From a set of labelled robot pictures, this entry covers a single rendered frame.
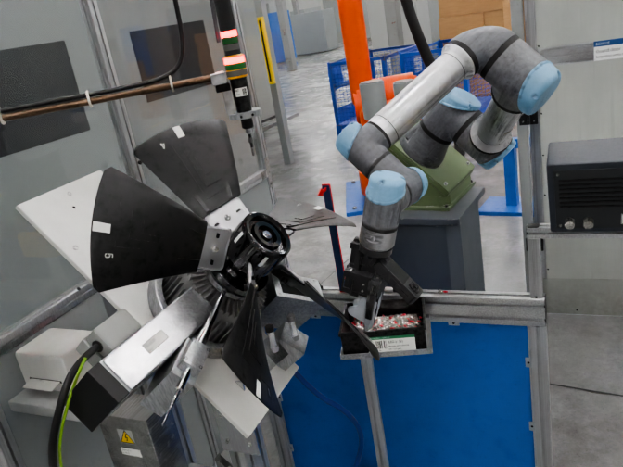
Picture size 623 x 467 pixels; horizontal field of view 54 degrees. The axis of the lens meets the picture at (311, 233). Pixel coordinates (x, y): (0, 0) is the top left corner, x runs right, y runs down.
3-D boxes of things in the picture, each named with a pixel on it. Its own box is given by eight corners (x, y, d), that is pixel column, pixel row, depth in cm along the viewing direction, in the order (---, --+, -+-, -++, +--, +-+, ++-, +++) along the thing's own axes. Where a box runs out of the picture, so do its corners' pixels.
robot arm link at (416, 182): (400, 147, 135) (377, 158, 127) (438, 182, 133) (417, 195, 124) (381, 172, 140) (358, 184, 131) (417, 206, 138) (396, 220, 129)
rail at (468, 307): (245, 312, 196) (239, 289, 193) (250, 306, 199) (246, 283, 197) (546, 327, 158) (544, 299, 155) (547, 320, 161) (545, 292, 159)
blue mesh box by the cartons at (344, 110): (336, 136, 829) (324, 62, 796) (375, 116, 928) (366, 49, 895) (395, 133, 782) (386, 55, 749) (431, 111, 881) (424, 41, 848)
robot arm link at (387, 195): (415, 175, 123) (397, 186, 117) (405, 224, 128) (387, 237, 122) (380, 165, 127) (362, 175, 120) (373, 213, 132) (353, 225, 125)
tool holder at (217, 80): (221, 123, 126) (210, 75, 123) (219, 119, 132) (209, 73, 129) (263, 115, 127) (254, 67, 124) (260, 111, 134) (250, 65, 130)
